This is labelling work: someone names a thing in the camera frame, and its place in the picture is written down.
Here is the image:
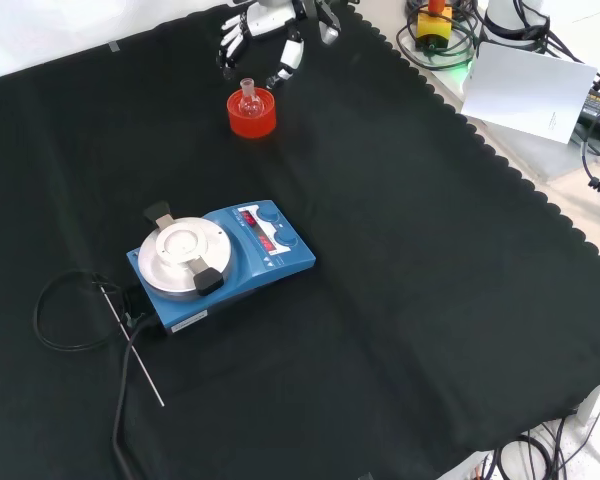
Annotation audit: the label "heater with blue base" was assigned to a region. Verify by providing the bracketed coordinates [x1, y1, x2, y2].
[126, 198, 317, 337]

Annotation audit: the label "black cable loop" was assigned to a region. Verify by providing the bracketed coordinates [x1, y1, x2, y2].
[395, 9, 476, 71]

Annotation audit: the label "clear glass round-bottom flask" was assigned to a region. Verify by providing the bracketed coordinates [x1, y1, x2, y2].
[238, 77, 265, 120]

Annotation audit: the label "yellow stop button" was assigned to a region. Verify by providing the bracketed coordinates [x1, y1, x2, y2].
[414, 0, 454, 52]

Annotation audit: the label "thin black sensor cable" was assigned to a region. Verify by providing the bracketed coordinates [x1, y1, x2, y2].
[33, 269, 149, 351]

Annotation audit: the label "thin metal probe rod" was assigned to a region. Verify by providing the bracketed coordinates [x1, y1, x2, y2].
[98, 282, 166, 408]

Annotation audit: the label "thick black power cable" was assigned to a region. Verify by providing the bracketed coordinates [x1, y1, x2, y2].
[110, 312, 156, 480]

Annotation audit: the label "red stepped flask stand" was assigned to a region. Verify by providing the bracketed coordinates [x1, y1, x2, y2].
[226, 85, 278, 140]

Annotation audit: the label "black cloth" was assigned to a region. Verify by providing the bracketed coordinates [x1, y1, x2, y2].
[0, 0, 600, 480]

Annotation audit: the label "aluminium heating block black handles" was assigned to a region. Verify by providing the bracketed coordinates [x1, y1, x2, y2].
[142, 199, 225, 297]

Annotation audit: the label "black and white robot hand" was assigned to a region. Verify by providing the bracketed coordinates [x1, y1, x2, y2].
[215, 0, 342, 90]

